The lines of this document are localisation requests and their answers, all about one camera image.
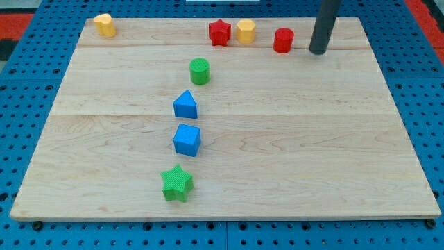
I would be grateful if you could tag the yellow heart block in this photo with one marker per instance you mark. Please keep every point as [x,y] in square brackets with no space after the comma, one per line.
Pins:
[104,25]

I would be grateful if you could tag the green cylinder block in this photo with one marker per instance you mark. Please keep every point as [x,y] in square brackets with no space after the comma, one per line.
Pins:
[199,69]

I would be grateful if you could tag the blue cube block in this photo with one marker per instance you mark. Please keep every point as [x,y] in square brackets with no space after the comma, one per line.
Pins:
[187,140]

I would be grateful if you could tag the red cylinder block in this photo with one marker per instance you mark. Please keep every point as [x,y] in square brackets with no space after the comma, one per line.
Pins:
[283,40]

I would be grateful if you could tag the green star block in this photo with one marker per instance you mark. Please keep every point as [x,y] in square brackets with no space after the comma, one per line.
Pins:
[177,184]

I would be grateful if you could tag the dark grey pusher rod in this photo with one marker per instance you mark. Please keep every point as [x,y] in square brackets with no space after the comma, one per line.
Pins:
[324,25]

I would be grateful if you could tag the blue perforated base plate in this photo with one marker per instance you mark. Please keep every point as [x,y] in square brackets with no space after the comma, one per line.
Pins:
[409,60]

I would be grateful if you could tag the light wooden board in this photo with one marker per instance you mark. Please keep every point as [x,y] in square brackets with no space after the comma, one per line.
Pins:
[284,136]

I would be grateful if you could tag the yellow hexagon block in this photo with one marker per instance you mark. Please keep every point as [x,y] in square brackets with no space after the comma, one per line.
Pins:
[246,31]

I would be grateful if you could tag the red star block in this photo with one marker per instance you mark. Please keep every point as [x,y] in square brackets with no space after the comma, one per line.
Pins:
[219,33]

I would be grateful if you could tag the blue triangle block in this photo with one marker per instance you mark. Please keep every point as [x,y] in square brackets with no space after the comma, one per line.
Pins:
[185,106]

